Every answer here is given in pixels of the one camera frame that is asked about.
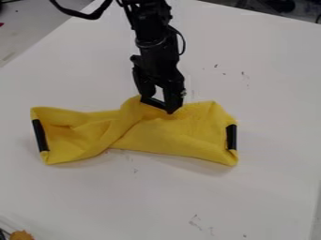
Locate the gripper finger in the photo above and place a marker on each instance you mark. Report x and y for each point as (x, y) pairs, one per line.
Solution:
(146, 93)
(173, 98)

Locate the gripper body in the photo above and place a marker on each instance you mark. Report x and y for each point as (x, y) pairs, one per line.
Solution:
(158, 67)

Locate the yellow cloth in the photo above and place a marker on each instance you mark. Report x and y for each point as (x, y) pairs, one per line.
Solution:
(167, 134)

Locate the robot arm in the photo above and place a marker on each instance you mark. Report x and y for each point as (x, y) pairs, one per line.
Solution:
(148, 18)

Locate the yellow toy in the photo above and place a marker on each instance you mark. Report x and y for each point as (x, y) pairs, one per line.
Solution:
(21, 235)

